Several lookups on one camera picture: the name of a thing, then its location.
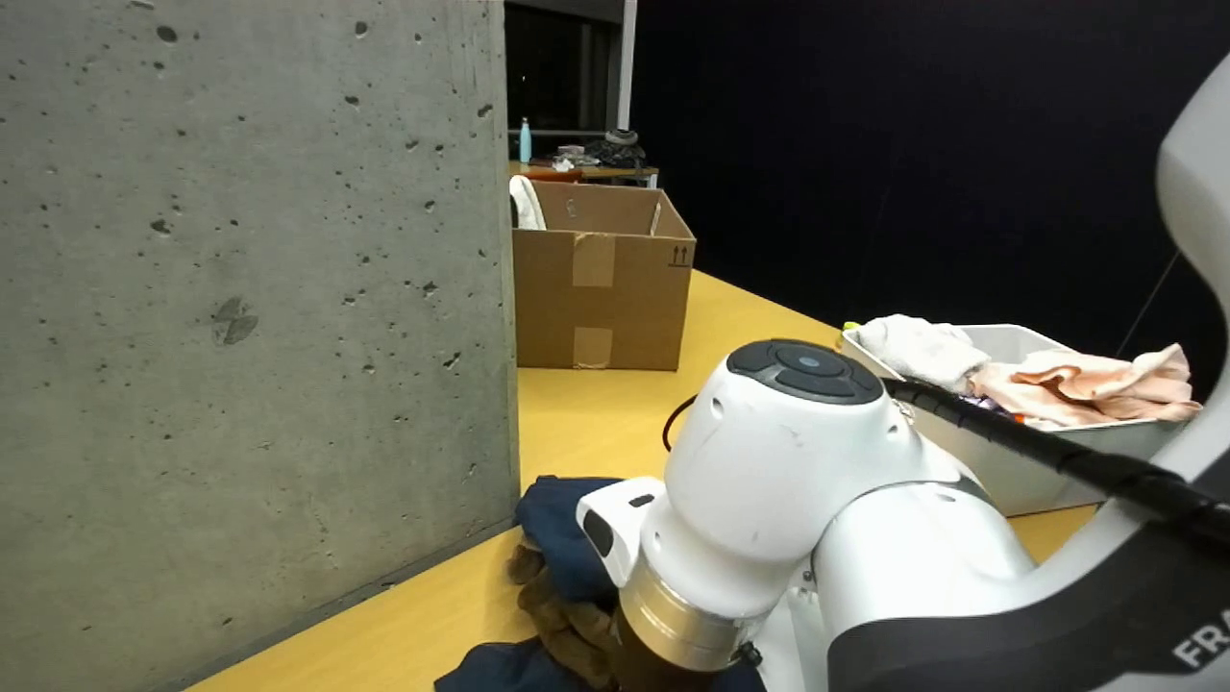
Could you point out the brown cardboard box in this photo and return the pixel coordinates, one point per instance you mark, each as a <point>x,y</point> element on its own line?
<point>599,282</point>

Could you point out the white plastic basket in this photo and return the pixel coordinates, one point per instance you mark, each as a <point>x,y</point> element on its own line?
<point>1025,456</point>

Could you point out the light blue bottle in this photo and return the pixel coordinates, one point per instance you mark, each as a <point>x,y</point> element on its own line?
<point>524,139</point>

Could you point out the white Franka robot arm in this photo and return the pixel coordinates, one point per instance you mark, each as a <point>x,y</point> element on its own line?
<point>794,487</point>

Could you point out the white cloth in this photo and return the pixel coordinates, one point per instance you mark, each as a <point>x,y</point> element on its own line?
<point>925,346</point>

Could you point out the brown moose plush toy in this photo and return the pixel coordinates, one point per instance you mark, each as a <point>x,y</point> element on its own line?
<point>578,629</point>

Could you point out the dark blue cloth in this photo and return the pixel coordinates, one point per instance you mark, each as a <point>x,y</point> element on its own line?
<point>561,523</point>

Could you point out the pale pink cloth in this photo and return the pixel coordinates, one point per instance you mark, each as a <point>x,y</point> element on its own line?
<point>1102,386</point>

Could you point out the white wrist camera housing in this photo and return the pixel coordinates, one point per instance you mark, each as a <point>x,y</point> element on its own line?
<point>615,523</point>

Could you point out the clutter pile on counter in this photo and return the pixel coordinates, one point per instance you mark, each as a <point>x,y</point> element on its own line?
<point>599,146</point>

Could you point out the long wooden counter desk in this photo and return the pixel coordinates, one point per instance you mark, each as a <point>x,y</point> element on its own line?
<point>580,171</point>

